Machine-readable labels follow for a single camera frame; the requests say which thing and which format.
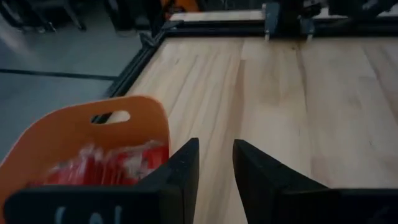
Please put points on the red popcorn bag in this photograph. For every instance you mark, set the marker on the red popcorn bag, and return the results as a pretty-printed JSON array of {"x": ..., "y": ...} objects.
[{"x": 99, "y": 171}]

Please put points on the orange plastic basket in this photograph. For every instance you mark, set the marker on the orange plastic basket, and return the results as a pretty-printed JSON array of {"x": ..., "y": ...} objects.
[{"x": 62, "y": 133}]

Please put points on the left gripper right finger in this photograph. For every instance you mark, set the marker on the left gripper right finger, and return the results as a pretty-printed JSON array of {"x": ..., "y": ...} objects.
[{"x": 311, "y": 208}]

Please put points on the black table frame rail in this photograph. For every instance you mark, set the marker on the black table frame rail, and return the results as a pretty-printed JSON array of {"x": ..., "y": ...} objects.
[{"x": 217, "y": 29}]

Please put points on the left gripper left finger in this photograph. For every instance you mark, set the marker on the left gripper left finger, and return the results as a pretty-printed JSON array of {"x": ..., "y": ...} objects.
[{"x": 93, "y": 205}]

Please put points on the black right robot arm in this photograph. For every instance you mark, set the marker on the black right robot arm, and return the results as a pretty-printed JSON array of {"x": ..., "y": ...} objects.
[{"x": 289, "y": 18}]

